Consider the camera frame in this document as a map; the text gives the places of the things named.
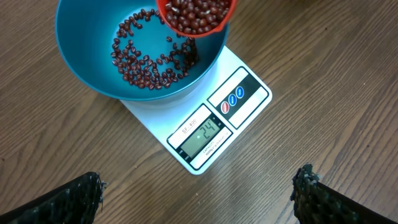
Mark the white digital kitchen scale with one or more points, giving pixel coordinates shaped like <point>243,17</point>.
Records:
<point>198,124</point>

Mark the red beans in bowl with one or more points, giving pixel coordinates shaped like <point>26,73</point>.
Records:
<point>148,59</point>

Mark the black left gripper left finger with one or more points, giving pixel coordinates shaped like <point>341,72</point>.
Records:
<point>76,201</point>

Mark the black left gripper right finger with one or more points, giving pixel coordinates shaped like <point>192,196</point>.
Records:
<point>315,203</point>

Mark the red beans in scoop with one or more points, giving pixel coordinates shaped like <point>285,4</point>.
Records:
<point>196,15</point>

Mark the blue metal bowl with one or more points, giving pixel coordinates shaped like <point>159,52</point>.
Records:
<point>85,31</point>

